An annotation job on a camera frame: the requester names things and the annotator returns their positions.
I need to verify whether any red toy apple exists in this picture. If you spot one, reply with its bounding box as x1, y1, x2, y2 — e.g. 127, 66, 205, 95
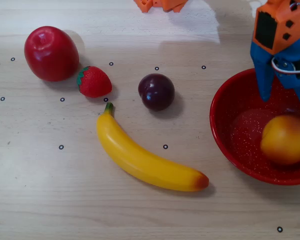
24, 25, 80, 82

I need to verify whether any orange yellow toy peach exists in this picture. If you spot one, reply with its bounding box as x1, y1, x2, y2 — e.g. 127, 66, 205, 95
260, 114, 300, 166

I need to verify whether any orange robot base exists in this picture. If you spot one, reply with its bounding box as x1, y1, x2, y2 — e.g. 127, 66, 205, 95
133, 0, 190, 13

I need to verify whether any dark purple toy plum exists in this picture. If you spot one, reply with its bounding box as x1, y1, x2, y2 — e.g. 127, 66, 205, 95
137, 73, 176, 112

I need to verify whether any red toy strawberry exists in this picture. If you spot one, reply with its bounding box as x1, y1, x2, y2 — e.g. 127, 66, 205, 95
76, 65, 113, 98

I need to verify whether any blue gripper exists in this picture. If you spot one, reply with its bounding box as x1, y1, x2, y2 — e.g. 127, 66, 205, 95
250, 32, 300, 126

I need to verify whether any yellow toy banana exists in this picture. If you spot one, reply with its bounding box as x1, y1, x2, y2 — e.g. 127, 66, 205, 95
96, 102, 210, 193

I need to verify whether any red speckled enamel bowl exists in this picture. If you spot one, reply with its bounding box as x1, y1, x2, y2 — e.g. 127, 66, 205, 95
209, 68, 300, 186

